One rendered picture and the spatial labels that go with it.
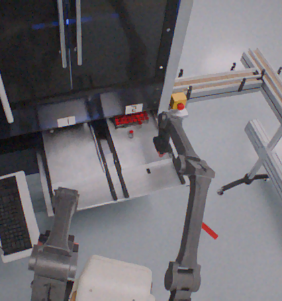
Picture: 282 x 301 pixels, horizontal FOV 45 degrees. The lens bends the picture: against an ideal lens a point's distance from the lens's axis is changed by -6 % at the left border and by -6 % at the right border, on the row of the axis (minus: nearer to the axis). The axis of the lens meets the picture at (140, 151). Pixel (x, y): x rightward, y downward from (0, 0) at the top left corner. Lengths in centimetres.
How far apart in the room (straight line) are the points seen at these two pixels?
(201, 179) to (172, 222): 148
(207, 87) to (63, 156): 91
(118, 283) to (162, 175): 85
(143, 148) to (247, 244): 125
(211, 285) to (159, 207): 68
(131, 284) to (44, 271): 31
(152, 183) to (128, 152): 20
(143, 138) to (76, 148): 35
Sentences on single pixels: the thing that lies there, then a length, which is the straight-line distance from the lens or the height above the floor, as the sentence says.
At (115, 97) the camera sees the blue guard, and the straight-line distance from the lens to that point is 170.
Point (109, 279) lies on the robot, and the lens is 104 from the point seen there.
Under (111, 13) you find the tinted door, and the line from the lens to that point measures 138.
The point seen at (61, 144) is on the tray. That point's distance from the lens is 184.
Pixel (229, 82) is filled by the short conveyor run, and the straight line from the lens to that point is 220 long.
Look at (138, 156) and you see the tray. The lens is 180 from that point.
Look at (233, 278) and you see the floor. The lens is 262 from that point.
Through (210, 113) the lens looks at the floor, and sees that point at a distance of 325.
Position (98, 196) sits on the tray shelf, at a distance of 169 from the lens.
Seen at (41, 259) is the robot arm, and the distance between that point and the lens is 82.
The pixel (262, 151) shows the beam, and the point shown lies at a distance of 250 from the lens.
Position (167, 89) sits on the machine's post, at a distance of 177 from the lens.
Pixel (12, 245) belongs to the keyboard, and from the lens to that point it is 170.
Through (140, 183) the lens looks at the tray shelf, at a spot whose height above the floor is 88.
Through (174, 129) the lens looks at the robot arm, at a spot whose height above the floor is 125.
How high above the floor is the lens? 240
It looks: 56 degrees down
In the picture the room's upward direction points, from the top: 10 degrees clockwise
